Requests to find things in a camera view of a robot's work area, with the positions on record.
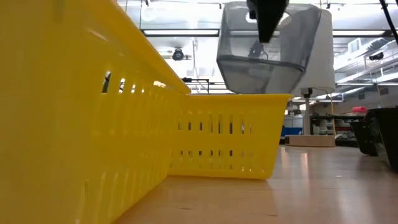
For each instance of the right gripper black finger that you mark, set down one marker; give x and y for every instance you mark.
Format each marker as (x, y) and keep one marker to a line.
(267, 18)

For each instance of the black ceiling spotlight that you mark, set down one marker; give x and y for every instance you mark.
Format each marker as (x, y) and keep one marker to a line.
(178, 54)
(376, 56)

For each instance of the white shade wooden base lamp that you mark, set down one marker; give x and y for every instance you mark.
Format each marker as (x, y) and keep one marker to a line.
(323, 62)

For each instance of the black slotted plastic basket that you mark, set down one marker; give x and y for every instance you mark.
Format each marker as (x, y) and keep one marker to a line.
(385, 133)

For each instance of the yellow slotted plastic basket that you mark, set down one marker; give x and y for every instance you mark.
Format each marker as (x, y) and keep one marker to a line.
(93, 140)

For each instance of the translucent grey plastic bin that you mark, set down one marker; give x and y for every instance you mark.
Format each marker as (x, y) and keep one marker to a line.
(264, 71)

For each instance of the blue and white containers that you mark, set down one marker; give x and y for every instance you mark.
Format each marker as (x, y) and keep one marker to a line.
(292, 124)

